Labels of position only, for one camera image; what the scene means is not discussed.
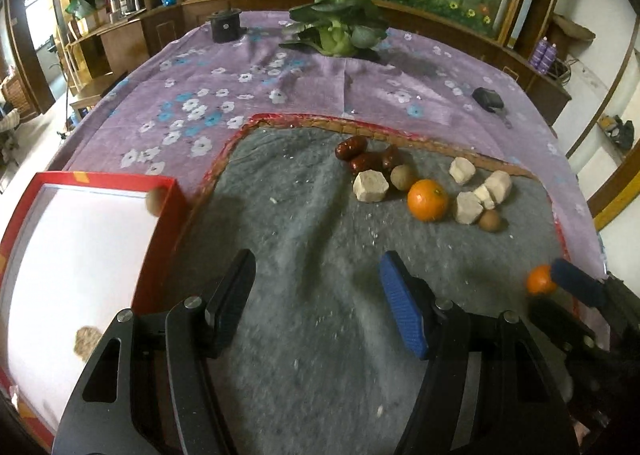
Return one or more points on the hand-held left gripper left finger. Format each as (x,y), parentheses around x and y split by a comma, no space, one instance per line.
(231,295)

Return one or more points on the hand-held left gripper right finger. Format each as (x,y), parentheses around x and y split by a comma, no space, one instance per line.
(402,305)

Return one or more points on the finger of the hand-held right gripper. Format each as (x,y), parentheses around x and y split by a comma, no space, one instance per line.
(577,282)
(560,320)

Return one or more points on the orange tangerine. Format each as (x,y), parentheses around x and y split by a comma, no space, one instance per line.
(540,280)
(427,200)

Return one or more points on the brown longan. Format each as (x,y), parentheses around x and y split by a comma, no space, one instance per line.
(403,177)
(154,201)
(490,221)

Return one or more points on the red date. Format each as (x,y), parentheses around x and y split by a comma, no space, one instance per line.
(365,164)
(391,158)
(349,147)

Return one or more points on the red tray with white inside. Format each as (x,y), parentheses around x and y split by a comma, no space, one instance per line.
(75,260)

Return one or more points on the grey felt mat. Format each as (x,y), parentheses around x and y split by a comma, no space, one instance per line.
(310,260)

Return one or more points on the small pale sugarcane piece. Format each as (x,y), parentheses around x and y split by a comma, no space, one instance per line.
(483,197)

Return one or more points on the black and yellow tool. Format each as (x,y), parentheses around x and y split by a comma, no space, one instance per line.
(617,131)

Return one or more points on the black key fob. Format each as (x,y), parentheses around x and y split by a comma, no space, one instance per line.
(487,99)

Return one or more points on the purple bottle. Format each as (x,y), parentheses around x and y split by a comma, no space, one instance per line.
(539,52)
(550,58)

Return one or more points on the purple floral tablecloth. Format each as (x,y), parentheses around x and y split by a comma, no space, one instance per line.
(325,80)

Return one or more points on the wooden stool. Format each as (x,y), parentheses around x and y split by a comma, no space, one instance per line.
(95,87)

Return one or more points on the black cylinder device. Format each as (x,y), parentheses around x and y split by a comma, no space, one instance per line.
(225,25)

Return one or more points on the green bok choy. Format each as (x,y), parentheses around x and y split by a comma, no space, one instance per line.
(335,27)

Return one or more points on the wicker basket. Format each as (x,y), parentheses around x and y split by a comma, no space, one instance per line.
(12,92)

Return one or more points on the green bag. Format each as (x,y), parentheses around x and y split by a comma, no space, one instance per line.
(80,10)

